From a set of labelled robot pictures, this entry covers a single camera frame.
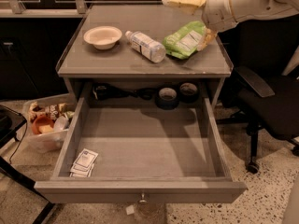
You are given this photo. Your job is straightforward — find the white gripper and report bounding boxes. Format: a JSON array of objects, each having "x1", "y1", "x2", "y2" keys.
[{"x1": 162, "y1": 0, "x2": 238, "y2": 51}]

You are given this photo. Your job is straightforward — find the green rice chip bag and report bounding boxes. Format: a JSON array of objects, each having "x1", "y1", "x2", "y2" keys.
[{"x1": 163, "y1": 21, "x2": 207, "y2": 60}]

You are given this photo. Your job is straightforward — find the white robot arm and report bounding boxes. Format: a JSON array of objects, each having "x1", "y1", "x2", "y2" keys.
[{"x1": 162, "y1": 0, "x2": 299, "y2": 34}]

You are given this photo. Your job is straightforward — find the grey cabinet with counter top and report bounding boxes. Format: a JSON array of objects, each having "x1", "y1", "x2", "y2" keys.
[{"x1": 58, "y1": 5, "x2": 233, "y2": 102}]

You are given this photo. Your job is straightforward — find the open grey top drawer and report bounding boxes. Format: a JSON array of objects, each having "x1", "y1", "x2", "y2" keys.
[{"x1": 36, "y1": 85, "x2": 247, "y2": 203}]

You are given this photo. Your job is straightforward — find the metal drawer key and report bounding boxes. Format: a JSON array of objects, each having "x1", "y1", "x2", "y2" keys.
[{"x1": 138, "y1": 193, "x2": 148, "y2": 204}]

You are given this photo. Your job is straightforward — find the black office chair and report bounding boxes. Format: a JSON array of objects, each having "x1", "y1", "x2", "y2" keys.
[{"x1": 220, "y1": 15, "x2": 299, "y2": 174}]

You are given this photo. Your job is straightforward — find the clear plastic water bottle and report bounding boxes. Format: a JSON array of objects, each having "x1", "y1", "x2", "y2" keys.
[{"x1": 125, "y1": 31, "x2": 166, "y2": 63}]

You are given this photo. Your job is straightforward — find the black tape roll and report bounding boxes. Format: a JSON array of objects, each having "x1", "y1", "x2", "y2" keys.
[{"x1": 178, "y1": 82, "x2": 199, "y2": 103}]

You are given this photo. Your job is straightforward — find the blue tape roll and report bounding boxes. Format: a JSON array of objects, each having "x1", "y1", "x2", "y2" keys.
[{"x1": 155, "y1": 87, "x2": 179, "y2": 110}]

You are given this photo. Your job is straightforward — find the white paper bowl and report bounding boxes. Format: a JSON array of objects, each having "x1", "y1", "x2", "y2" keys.
[{"x1": 83, "y1": 26, "x2": 122, "y2": 50}]

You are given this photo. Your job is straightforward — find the clear plastic storage bin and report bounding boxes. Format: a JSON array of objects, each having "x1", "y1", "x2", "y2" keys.
[{"x1": 22, "y1": 94, "x2": 75, "y2": 153}]

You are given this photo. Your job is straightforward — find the orange bowl in bin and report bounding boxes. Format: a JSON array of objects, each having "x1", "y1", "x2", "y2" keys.
[{"x1": 32, "y1": 116, "x2": 54, "y2": 134}]

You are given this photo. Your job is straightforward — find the white paper packets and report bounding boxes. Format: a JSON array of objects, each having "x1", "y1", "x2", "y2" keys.
[{"x1": 70, "y1": 148, "x2": 98, "y2": 177}]

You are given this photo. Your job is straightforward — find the white key tag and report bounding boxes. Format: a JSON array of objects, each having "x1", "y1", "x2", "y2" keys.
[{"x1": 126, "y1": 205, "x2": 135, "y2": 215}]

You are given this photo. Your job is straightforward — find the black cable bundle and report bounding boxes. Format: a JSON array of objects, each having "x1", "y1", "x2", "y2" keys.
[{"x1": 92, "y1": 83, "x2": 157, "y2": 102}]

